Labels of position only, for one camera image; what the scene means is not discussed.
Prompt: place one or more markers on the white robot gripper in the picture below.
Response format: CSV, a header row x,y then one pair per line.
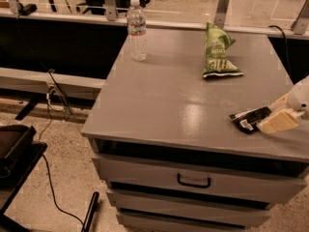
x,y
299,98

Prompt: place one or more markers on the black rxbar chocolate wrapper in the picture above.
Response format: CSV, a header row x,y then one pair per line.
x,y
247,121

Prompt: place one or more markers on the green jalapeno chip bag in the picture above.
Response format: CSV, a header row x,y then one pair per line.
x,y
217,63

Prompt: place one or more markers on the grey drawer cabinet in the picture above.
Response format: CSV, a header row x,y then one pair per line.
x,y
159,118

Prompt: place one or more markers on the clear plastic water bottle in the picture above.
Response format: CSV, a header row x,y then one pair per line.
x,y
136,30

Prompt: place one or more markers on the black drawer handle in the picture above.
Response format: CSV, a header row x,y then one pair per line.
x,y
193,183

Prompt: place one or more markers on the grey metal rail barrier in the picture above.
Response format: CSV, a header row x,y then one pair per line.
x,y
48,40

